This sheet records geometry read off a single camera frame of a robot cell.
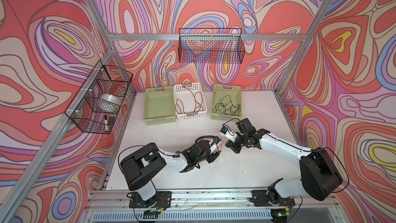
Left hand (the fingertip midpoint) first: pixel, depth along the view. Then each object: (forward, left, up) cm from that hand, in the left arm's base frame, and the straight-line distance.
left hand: (219, 146), depth 86 cm
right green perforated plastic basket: (+47, -5, -2) cm, 47 cm away
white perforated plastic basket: (+37, +18, -4) cm, 42 cm away
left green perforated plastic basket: (+34, +41, -4) cm, 53 cm away
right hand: (0, -6, -1) cm, 6 cm away
